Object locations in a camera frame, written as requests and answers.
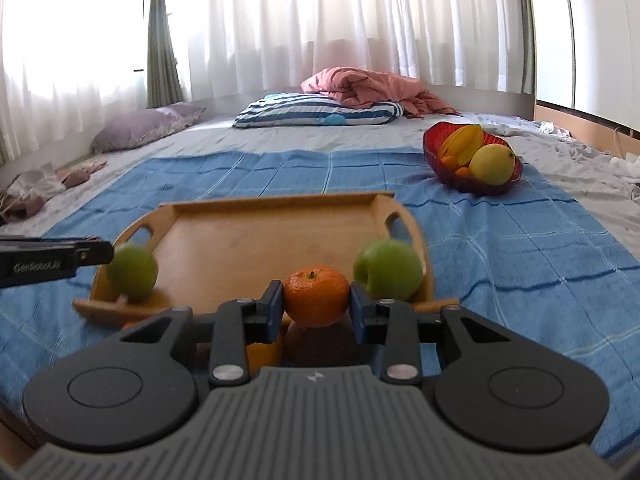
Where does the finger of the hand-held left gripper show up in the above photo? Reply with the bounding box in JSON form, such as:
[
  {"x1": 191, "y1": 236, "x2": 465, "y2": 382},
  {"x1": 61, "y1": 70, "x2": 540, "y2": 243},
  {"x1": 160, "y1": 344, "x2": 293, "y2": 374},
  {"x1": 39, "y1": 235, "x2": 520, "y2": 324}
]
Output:
[{"x1": 75, "y1": 237, "x2": 115, "y2": 268}]

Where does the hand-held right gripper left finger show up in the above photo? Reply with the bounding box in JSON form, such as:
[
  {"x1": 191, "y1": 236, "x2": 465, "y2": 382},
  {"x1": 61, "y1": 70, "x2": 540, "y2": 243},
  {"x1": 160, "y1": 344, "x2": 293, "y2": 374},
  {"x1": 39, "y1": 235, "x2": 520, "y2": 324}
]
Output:
[{"x1": 119, "y1": 280, "x2": 285, "y2": 387}]

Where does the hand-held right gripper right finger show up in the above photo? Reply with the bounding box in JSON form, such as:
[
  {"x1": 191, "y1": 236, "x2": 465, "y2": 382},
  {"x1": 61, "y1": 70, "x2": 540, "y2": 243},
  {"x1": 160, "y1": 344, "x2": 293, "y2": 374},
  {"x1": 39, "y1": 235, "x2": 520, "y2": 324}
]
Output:
[{"x1": 350, "y1": 282, "x2": 520, "y2": 386}]

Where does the green apple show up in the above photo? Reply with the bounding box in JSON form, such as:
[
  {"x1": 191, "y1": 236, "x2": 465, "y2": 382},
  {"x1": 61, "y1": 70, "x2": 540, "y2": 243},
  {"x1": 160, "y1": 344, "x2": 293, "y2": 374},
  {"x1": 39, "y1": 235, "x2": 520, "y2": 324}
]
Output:
[
  {"x1": 353, "y1": 239, "x2": 423, "y2": 303},
  {"x1": 106, "y1": 244, "x2": 159, "y2": 305}
]

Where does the wooden tray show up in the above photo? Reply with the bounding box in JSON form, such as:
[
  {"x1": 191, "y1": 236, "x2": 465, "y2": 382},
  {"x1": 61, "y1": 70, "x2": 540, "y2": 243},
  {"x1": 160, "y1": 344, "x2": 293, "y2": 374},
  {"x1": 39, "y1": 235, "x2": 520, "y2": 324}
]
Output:
[{"x1": 72, "y1": 191, "x2": 461, "y2": 331}]

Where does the pile of clothes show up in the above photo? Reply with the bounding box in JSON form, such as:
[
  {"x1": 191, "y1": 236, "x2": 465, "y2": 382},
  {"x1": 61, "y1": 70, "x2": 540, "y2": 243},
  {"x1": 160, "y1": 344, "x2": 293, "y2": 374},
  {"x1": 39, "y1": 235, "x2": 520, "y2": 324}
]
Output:
[{"x1": 0, "y1": 159, "x2": 108, "y2": 226}]

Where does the purple pillow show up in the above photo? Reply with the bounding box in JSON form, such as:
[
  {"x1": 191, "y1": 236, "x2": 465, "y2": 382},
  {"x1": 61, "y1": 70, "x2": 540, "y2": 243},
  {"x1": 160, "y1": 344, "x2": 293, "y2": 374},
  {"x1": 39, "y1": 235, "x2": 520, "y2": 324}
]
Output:
[{"x1": 90, "y1": 104, "x2": 208, "y2": 155}]

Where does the blue checked blanket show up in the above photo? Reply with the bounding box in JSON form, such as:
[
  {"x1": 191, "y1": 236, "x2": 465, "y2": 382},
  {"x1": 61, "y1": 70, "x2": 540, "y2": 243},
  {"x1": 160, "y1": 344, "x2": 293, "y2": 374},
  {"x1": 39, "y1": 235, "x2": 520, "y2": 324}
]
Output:
[{"x1": 0, "y1": 149, "x2": 640, "y2": 466}]

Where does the red glass bowl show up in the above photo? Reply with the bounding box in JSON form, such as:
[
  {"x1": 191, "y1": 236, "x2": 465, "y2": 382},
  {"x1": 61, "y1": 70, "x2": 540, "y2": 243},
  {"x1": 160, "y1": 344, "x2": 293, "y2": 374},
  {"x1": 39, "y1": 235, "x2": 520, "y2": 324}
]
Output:
[{"x1": 423, "y1": 121, "x2": 524, "y2": 197}]

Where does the grey bed sheet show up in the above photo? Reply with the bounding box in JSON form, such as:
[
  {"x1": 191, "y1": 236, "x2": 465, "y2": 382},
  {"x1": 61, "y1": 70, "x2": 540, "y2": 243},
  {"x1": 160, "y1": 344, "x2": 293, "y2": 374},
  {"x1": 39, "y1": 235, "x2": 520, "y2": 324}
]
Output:
[{"x1": 0, "y1": 109, "x2": 640, "y2": 261}]

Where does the yellow starfruit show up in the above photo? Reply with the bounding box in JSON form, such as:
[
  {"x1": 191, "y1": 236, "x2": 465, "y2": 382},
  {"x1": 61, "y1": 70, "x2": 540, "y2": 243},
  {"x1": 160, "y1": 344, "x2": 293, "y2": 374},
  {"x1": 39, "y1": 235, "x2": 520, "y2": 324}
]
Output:
[{"x1": 438, "y1": 124, "x2": 488, "y2": 167}]

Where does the yellow mango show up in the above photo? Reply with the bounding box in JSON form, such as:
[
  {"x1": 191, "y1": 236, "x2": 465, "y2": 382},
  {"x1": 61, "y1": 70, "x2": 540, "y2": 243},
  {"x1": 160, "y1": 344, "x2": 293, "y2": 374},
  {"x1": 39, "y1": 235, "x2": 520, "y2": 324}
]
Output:
[{"x1": 469, "y1": 143, "x2": 516, "y2": 184}]

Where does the blue white striped pillow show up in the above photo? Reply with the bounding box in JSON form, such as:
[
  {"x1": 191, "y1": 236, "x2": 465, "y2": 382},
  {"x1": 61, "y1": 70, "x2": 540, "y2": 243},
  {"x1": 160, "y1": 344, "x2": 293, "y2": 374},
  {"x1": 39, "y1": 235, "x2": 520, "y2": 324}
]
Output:
[{"x1": 233, "y1": 92, "x2": 405, "y2": 128}]

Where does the green curtain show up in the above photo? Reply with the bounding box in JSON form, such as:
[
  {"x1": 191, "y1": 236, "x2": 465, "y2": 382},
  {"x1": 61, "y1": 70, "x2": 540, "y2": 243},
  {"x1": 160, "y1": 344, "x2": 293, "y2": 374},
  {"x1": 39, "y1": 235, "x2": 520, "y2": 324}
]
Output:
[
  {"x1": 145, "y1": 0, "x2": 187, "y2": 110},
  {"x1": 520, "y1": 0, "x2": 539, "y2": 96}
]

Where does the pink quilt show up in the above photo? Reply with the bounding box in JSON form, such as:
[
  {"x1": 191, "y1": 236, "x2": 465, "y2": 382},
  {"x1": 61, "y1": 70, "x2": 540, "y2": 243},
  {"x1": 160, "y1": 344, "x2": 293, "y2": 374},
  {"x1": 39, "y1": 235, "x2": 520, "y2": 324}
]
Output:
[{"x1": 301, "y1": 67, "x2": 458, "y2": 120}]

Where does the white crumpled cloth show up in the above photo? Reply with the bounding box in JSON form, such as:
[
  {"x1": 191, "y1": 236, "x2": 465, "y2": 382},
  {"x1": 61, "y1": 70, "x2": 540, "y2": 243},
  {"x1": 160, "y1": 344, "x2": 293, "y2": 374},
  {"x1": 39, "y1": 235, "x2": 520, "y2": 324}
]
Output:
[{"x1": 537, "y1": 120, "x2": 574, "y2": 142}]

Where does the white sheer curtain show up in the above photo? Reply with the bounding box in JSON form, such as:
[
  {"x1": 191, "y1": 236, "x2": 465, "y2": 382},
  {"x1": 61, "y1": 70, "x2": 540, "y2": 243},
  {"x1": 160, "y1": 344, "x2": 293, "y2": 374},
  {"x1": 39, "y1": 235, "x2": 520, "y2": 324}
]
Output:
[{"x1": 0, "y1": 0, "x2": 526, "y2": 161}]

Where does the white wardrobe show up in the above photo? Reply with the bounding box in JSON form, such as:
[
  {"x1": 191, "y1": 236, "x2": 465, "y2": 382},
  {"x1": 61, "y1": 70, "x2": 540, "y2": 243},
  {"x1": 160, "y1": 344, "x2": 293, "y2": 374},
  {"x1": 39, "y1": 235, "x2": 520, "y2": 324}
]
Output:
[{"x1": 525, "y1": 0, "x2": 640, "y2": 126}]

